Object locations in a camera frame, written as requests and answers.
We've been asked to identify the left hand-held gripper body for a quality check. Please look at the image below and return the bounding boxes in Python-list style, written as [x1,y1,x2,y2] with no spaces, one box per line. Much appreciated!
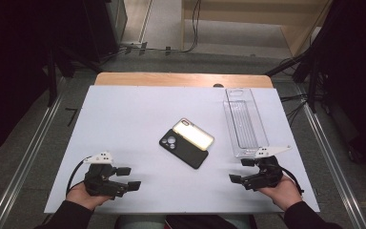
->
[83,152,132,200]

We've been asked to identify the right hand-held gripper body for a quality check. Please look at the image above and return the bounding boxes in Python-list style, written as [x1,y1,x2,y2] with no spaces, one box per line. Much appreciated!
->
[239,145,293,192]

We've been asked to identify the clear plastic packaging tray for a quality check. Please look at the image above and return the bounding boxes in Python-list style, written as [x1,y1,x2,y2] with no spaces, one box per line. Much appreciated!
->
[223,88,271,159]

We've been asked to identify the glossy phone case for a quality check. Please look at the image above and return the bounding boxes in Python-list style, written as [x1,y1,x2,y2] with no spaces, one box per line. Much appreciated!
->
[172,117,215,152]

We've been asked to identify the person's left hand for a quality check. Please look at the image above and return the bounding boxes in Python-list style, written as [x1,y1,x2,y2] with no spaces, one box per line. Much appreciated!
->
[66,181,113,212]

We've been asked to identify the person's right hand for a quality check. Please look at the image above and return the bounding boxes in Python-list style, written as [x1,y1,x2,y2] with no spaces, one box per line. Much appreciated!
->
[256,175,303,212]

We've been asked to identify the white board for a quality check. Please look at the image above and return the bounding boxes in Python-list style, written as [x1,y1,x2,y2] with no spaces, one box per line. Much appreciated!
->
[43,85,320,215]

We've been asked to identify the dark red garment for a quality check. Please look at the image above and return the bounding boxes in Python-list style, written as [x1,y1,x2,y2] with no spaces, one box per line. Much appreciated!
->
[165,215,255,229]

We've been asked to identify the black phone case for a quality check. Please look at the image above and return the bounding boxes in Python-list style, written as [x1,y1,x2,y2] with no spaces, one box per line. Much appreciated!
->
[158,128,210,170]

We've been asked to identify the black metal stand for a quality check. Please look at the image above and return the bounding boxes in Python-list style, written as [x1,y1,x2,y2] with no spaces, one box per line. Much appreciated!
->
[46,44,104,108]
[265,47,318,114]

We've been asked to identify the wooden table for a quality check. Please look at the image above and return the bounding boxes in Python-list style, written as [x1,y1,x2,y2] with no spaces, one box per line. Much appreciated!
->
[93,72,275,89]

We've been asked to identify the dark curtain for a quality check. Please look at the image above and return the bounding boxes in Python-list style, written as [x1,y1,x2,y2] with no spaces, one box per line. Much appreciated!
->
[0,0,87,160]
[311,0,366,170]

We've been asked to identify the black cabinet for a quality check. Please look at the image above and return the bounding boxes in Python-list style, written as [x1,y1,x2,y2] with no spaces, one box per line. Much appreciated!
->
[82,0,129,63]

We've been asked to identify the light wooden furniture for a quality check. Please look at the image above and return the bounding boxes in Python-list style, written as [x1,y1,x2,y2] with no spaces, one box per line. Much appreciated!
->
[180,0,335,58]

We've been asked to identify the left hand-held gripper cable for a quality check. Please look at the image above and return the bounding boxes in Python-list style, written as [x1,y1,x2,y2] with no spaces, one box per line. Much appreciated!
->
[65,156,93,197]

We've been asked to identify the hand-held gripper cable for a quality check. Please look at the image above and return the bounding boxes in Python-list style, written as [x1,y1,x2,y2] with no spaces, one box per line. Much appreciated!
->
[65,156,93,197]
[279,166,305,196]

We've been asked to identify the right hand-held gripper cable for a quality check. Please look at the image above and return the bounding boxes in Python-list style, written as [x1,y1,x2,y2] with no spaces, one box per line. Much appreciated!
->
[279,166,305,196]

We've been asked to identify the metal floor rail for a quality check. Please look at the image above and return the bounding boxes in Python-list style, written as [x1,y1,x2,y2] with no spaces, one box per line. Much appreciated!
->
[0,75,68,229]
[296,84,366,229]

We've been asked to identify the black floor cables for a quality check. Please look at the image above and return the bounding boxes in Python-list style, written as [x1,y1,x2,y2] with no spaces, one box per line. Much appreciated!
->
[279,94,309,127]

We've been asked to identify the thin floor cable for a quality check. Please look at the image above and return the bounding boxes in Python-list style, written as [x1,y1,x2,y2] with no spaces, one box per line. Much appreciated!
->
[118,42,185,55]

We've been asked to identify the hanging black cable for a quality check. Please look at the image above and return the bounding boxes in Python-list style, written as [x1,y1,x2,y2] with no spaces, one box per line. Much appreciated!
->
[180,0,203,54]

